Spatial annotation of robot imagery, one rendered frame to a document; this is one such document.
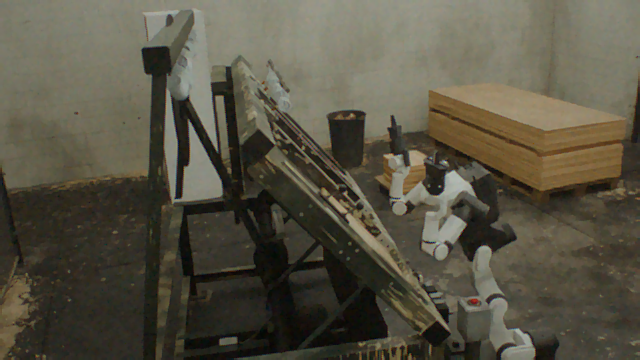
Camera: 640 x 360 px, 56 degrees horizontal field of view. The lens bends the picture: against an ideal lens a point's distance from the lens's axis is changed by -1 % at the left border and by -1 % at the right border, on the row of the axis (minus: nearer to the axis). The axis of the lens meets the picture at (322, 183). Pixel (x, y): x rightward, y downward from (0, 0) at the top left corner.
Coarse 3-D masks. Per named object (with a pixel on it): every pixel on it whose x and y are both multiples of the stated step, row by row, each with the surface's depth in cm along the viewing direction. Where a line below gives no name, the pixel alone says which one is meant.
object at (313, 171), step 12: (288, 96) 308; (264, 108) 309; (276, 132) 310; (276, 144) 312; (288, 144) 313; (288, 156) 316; (300, 156) 317; (300, 168) 319; (312, 168) 320; (312, 180) 322; (324, 180) 323; (348, 204) 330; (360, 216) 333; (372, 228) 337; (384, 240) 340
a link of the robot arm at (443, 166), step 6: (426, 162) 273; (444, 162) 271; (426, 168) 274; (432, 168) 271; (438, 168) 268; (444, 168) 268; (432, 174) 273; (438, 174) 270; (444, 174) 272; (426, 180) 276; (432, 180) 274; (438, 180) 274; (444, 180) 274; (432, 186) 274; (438, 186) 274
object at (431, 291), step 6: (414, 270) 345; (420, 276) 347; (420, 282) 348; (426, 282) 336; (426, 288) 330; (432, 288) 329; (432, 294) 323; (438, 294) 323; (432, 300) 319; (438, 300) 317; (444, 300) 324; (438, 306) 312; (444, 306) 312; (444, 312) 310; (450, 312) 313; (444, 318) 311
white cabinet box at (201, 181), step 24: (144, 24) 669; (192, 72) 644; (168, 96) 644; (192, 96) 652; (168, 120) 651; (168, 144) 659; (192, 144) 668; (216, 144) 676; (168, 168) 667; (192, 168) 676; (192, 192) 684; (216, 192) 694
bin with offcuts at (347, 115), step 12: (336, 120) 749; (348, 120) 746; (360, 120) 750; (336, 132) 758; (348, 132) 753; (360, 132) 761; (336, 144) 765; (348, 144) 760; (360, 144) 768; (336, 156) 773; (348, 156) 766; (360, 156) 774
